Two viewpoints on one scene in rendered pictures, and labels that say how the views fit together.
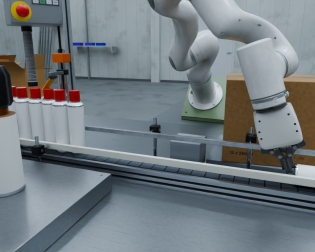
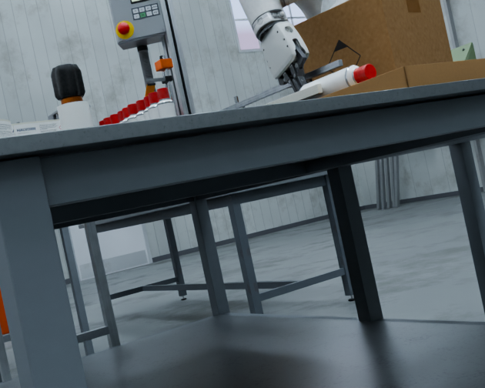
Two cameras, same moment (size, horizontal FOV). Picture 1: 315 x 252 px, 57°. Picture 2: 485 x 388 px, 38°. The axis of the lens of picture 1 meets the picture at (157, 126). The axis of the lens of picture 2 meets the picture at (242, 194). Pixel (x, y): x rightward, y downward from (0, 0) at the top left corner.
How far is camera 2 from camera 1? 1.42 m
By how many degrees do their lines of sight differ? 39
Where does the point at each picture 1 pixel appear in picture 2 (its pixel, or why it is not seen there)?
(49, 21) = (152, 31)
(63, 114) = (155, 115)
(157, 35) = not seen: outside the picture
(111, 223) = not seen: hidden behind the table
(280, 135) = (279, 56)
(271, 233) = not seen: hidden behind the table
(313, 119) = (373, 39)
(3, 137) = (74, 118)
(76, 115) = (164, 112)
